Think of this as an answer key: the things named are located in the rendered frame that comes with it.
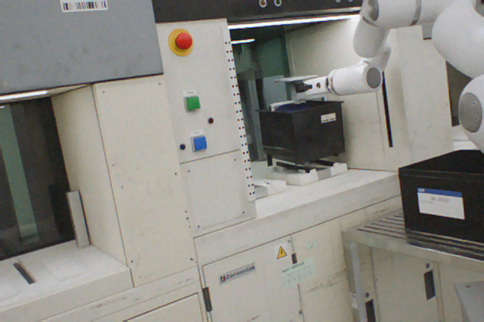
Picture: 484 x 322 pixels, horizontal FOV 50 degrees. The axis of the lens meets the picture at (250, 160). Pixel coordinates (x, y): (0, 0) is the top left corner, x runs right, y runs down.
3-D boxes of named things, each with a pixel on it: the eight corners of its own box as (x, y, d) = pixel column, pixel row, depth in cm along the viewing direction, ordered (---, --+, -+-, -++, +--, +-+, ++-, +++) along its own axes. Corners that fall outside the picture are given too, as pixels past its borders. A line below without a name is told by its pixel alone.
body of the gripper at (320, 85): (327, 97, 163) (304, 99, 172) (351, 92, 168) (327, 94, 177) (324, 72, 161) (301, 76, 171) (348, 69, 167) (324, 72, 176)
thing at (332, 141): (293, 178, 173) (283, 82, 166) (261, 169, 190) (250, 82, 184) (349, 162, 184) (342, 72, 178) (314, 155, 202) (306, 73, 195)
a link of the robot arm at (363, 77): (346, 61, 164) (328, 78, 160) (378, 56, 153) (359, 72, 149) (358, 84, 167) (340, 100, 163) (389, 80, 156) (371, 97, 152)
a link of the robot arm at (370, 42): (389, -18, 142) (364, 60, 168) (354, 11, 135) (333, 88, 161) (417, -2, 139) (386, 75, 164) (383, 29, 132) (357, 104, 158)
